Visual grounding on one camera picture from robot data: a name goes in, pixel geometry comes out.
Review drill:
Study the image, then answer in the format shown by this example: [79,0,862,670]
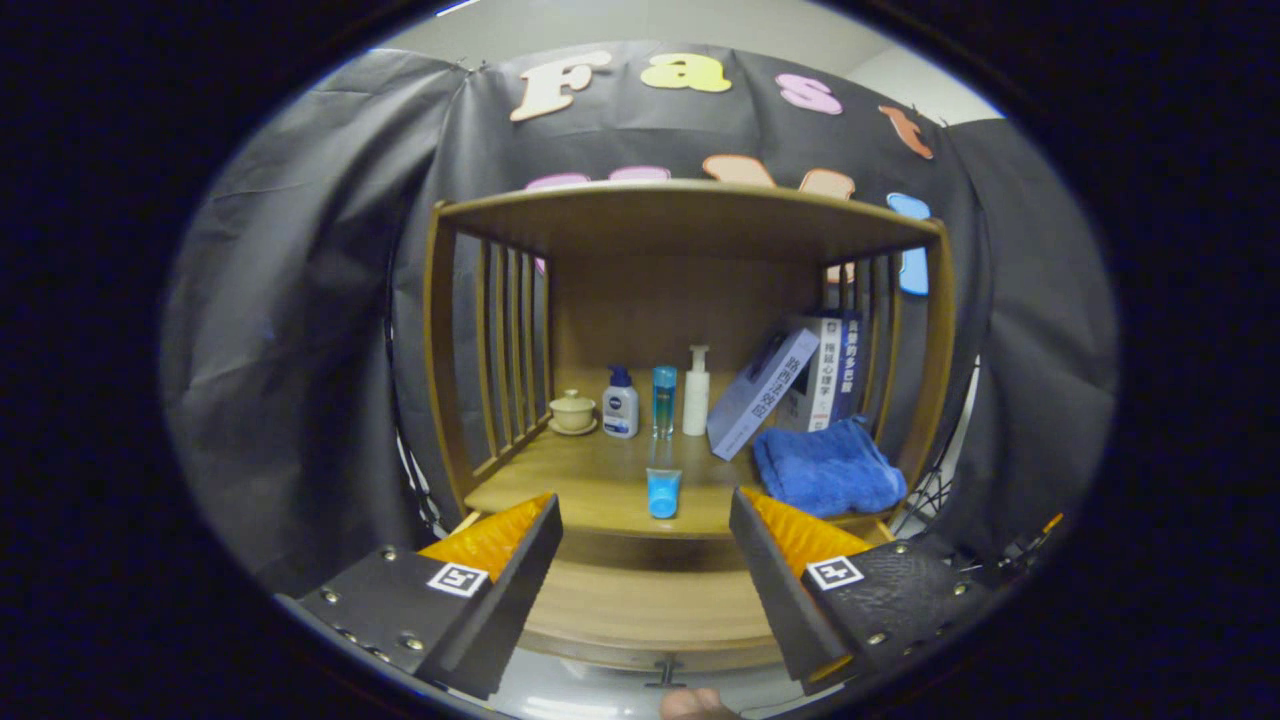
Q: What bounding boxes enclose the dark blue book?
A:
[835,310,866,426]

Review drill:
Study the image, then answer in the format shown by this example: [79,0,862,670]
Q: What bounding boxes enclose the wooden cabinet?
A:
[422,180,957,541]

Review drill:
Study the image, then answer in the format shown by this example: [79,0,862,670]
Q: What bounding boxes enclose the white book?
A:
[775,318,846,433]

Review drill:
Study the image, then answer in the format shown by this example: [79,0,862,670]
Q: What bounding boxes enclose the white bottle with blue cap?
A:
[602,366,641,440]

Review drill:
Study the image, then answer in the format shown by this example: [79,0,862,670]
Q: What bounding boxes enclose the white pump bottle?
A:
[682,345,712,437]

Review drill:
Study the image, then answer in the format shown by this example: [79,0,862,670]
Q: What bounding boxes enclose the black backdrop cloth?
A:
[160,40,1119,601]

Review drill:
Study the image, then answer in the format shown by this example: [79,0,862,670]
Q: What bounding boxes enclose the black stand legs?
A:
[895,360,986,536]

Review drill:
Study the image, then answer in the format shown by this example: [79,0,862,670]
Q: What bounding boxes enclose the clear blue bottle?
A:
[652,365,679,439]

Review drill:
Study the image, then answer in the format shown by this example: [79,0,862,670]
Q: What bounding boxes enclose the beige lidded teacup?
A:
[548,389,599,436]

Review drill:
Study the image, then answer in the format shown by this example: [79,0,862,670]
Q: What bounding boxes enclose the grey leaning book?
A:
[706,328,821,463]

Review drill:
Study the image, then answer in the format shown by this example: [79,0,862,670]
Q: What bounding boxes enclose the wooden drawer with black knob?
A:
[448,510,901,691]

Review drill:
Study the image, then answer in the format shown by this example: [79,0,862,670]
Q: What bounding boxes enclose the dark equipment with orange tip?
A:
[960,512,1066,591]

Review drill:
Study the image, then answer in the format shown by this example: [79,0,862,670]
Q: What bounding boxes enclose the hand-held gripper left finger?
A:
[292,492,564,701]

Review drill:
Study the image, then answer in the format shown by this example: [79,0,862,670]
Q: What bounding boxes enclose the blue cosmetic tube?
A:
[646,467,683,520]

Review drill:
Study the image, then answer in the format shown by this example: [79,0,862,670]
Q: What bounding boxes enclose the wooden countertop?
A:
[463,425,901,541]

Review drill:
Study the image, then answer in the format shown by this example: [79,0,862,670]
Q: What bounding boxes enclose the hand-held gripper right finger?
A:
[729,487,996,698]

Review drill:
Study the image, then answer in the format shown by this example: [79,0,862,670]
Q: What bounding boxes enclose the blue towel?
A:
[752,415,909,519]

